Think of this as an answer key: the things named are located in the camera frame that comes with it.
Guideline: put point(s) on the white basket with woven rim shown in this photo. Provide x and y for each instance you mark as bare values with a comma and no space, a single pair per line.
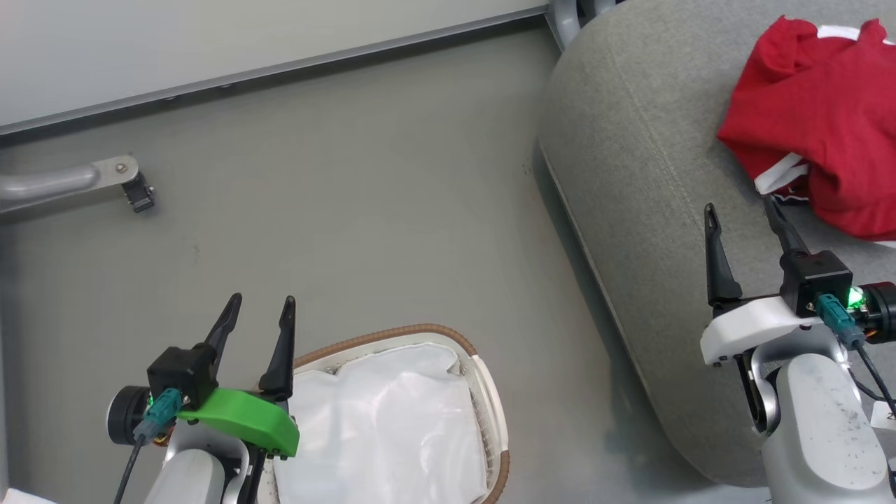
493,413

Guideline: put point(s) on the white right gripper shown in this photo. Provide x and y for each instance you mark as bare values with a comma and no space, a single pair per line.
749,325

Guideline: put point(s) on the grey tubular metal frame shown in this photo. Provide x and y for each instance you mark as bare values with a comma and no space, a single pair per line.
563,21

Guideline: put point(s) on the red shirt with white trim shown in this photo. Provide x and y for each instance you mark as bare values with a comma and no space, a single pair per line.
826,119

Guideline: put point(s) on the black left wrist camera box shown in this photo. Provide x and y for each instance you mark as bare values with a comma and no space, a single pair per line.
178,374

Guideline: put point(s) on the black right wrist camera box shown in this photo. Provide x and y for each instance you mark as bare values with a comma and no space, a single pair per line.
812,276

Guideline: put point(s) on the metal leg with black caster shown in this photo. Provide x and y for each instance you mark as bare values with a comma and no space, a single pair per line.
56,182

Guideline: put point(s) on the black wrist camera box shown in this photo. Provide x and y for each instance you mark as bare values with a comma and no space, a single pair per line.
178,374
812,276

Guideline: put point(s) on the grey aluminium wall rail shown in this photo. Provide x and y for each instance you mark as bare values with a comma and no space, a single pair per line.
280,68

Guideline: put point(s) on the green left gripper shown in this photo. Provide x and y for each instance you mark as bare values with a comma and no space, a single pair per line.
245,416

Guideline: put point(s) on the white fabric basket liner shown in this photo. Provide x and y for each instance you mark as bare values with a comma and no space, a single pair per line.
392,427

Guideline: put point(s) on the grey fabric sofa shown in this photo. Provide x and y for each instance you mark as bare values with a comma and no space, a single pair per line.
630,175

